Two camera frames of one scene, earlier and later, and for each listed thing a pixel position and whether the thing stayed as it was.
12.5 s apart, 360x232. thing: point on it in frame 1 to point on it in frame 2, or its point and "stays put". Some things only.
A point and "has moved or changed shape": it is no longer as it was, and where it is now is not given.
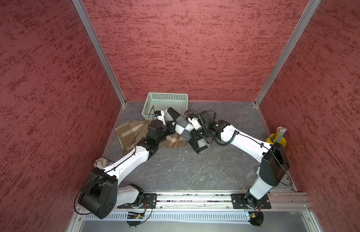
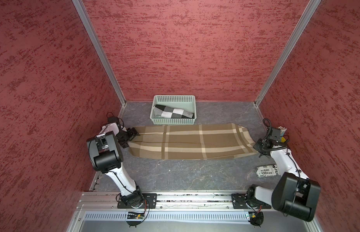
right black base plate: x=238 y=202 stays put
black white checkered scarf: x=183 y=126 has moved or changed shape
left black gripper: x=169 y=125 to x=131 y=135
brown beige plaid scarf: x=130 y=134 has moved or changed shape
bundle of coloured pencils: x=279 y=134 stays put
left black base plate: x=149 y=201 stays put
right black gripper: x=194 y=131 to x=256 y=146
